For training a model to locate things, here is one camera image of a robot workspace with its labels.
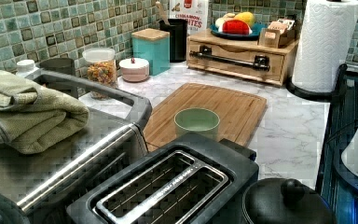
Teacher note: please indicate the folded beige towel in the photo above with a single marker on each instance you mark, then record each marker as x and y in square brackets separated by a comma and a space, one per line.
[33, 117]

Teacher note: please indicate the paper towel roll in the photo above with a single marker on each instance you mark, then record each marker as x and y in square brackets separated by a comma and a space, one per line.
[324, 42]

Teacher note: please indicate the bamboo cutting board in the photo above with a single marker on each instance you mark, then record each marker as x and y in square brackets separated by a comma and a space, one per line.
[239, 113]

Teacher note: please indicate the black two-slot toaster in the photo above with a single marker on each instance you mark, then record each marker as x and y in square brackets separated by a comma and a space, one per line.
[191, 180]

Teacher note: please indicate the black utensil holder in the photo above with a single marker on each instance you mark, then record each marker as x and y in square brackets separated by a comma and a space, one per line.
[178, 34]

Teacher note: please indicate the teal canister with wooden lid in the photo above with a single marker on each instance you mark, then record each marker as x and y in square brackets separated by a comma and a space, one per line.
[152, 45]

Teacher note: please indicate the dark blue plate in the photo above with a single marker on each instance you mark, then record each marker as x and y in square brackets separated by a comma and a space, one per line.
[257, 28]

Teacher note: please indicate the pale banana toy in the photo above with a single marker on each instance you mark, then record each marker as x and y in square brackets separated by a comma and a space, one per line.
[227, 17]

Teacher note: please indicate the wooden drawer box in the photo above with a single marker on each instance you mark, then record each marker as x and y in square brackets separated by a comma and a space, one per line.
[281, 61]

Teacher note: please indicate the red watermelon slice toy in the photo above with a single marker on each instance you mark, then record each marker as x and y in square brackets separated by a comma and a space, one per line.
[235, 27]

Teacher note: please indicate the green ceramic bowl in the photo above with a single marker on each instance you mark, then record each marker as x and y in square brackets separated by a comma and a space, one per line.
[197, 120]

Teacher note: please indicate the cereal box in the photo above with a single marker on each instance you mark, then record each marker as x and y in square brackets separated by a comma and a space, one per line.
[195, 12]

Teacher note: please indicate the wooden utensil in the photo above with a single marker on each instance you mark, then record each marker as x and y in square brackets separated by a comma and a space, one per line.
[162, 13]

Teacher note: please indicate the glass jar of cereal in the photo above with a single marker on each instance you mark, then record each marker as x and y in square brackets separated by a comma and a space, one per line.
[101, 66]

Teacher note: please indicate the black pot lid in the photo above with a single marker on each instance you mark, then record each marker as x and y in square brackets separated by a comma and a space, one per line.
[285, 201]

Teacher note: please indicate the wooden tea bag box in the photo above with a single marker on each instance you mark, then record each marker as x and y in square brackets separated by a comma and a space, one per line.
[278, 34]

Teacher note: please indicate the yellow lemon toy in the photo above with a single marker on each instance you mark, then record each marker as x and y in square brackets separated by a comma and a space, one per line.
[246, 17]

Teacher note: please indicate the dark grey cup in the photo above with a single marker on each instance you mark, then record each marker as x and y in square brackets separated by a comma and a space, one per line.
[63, 66]

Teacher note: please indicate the stainless steel toaster oven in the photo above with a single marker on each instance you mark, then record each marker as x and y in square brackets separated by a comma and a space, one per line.
[36, 188]

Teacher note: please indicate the black drawer handle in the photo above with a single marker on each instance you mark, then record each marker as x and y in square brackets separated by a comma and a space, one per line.
[260, 63]

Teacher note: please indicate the white capped bottle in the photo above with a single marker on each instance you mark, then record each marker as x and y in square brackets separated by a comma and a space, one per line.
[27, 68]

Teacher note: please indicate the black paper towel holder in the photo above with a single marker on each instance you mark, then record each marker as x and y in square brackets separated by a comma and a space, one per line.
[325, 96]

